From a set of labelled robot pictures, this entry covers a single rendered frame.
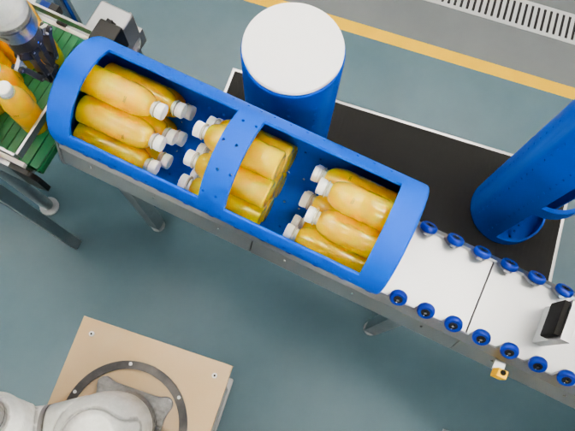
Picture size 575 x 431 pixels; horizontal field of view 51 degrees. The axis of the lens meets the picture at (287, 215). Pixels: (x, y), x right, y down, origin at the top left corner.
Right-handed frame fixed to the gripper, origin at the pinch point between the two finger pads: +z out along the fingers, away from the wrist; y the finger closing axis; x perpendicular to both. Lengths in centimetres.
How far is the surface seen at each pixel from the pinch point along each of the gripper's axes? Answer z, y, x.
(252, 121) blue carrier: -5.3, -8.8, 48.9
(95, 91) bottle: -2.6, -0.3, 12.3
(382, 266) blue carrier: -3, 8, 89
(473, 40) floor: 116, -138, 95
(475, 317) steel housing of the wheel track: 24, 3, 118
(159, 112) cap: -2.1, -2.3, 27.9
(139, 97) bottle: -3.7, -3.0, 22.8
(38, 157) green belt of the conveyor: 26.6, 15.1, -6.3
